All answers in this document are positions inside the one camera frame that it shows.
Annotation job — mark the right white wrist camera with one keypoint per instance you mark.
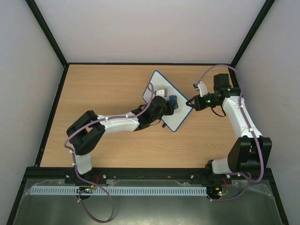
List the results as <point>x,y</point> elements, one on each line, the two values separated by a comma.
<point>201,87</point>

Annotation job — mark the right black frame post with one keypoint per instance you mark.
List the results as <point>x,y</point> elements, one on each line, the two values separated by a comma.
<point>252,31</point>

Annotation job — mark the small blue-framed whiteboard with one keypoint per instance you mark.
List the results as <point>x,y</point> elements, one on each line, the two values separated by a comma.
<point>174,121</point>

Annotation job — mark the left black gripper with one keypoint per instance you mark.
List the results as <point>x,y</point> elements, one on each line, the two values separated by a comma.
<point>169,110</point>

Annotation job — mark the blue whiteboard eraser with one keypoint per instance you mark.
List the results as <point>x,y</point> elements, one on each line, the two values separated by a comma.
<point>173,99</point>

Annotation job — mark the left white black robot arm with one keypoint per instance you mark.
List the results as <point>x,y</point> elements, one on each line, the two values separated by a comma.
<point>85,133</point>

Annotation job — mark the right controller circuit board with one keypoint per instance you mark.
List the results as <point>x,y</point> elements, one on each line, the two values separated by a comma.
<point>217,192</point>

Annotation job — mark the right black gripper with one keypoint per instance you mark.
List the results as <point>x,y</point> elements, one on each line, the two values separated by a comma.
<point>196,103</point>

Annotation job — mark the left controller circuit board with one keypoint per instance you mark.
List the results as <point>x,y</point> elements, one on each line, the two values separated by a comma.
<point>86,189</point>

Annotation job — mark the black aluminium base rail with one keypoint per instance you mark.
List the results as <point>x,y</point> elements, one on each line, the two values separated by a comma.
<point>199,176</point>

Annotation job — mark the left black frame post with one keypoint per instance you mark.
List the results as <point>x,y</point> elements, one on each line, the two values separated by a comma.
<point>46,30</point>

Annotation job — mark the light blue slotted cable duct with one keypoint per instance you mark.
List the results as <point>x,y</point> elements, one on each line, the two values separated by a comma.
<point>122,191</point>

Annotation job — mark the black frame post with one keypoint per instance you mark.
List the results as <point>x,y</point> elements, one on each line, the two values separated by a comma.
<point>46,30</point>
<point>252,31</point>

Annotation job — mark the controller circuit board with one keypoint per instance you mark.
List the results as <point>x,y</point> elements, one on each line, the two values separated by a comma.
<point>217,192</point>
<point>86,189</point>

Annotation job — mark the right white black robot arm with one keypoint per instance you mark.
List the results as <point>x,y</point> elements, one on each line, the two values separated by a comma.
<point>250,153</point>

